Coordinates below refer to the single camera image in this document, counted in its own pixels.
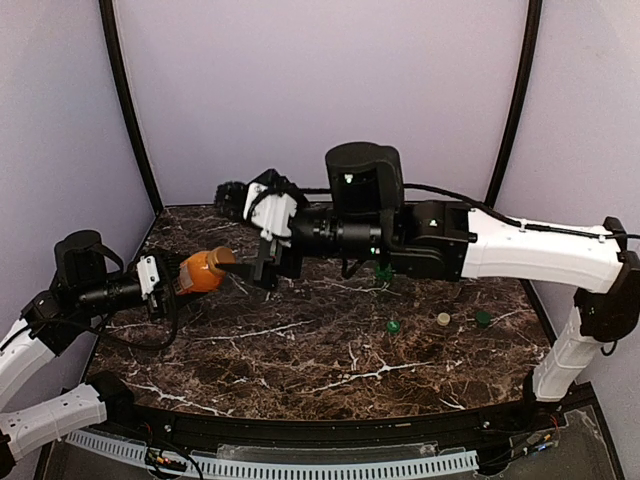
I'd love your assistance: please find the orange drink bottle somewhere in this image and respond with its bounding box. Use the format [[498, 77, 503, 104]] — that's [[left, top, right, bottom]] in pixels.
[[174, 251, 226, 295]]

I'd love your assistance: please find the green soda bottle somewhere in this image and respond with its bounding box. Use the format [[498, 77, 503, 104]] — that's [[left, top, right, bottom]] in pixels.
[[375, 264, 394, 286]]

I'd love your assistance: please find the small green soda cap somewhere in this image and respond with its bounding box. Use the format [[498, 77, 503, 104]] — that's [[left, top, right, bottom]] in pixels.
[[386, 321, 401, 334]]

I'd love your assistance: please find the cream bottle cap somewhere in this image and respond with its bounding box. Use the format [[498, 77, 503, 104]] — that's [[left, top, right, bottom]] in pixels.
[[436, 313, 451, 327]]

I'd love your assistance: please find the green bottle cap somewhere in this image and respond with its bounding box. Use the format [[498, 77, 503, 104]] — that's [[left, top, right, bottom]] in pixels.
[[475, 311, 492, 328]]

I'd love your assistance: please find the tan orange bottle cap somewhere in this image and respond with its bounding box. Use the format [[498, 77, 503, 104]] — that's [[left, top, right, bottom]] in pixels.
[[206, 246, 236, 276]]

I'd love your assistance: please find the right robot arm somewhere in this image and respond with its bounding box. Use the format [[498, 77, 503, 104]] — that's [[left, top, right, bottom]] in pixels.
[[214, 142, 639, 404]]

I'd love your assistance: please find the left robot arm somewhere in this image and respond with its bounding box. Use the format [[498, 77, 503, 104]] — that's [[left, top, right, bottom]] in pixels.
[[1, 230, 178, 475]]

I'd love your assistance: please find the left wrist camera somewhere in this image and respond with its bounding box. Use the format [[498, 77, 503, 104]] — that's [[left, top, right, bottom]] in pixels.
[[136, 255, 161, 301]]

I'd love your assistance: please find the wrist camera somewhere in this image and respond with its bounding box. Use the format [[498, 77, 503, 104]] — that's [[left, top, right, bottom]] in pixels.
[[214, 181, 298, 246], [136, 255, 161, 301]]

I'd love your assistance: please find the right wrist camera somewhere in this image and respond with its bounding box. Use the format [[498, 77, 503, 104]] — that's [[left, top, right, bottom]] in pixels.
[[214, 181, 298, 246]]

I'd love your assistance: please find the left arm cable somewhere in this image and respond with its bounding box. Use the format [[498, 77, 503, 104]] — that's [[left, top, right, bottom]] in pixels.
[[24, 294, 179, 352]]

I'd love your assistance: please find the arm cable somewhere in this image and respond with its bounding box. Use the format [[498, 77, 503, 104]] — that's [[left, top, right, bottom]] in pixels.
[[24, 294, 179, 352], [402, 183, 640, 241]]

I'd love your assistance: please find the black front rail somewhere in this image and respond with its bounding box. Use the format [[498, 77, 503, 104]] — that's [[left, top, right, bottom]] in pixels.
[[95, 399, 566, 453]]

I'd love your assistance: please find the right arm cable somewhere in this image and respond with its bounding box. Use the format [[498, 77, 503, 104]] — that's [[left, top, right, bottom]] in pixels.
[[402, 183, 640, 241]]

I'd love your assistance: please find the white slotted cable duct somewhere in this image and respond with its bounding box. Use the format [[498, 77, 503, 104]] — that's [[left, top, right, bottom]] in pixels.
[[65, 430, 479, 479]]

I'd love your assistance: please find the left black frame post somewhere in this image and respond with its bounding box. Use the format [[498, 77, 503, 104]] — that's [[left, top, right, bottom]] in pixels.
[[98, 0, 164, 216]]

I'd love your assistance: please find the black frame post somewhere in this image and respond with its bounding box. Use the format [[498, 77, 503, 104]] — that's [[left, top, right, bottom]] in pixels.
[[98, 0, 164, 216], [484, 0, 543, 207]]

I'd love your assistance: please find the right black frame post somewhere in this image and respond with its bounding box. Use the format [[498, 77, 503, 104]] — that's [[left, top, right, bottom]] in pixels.
[[484, 0, 543, 207]]

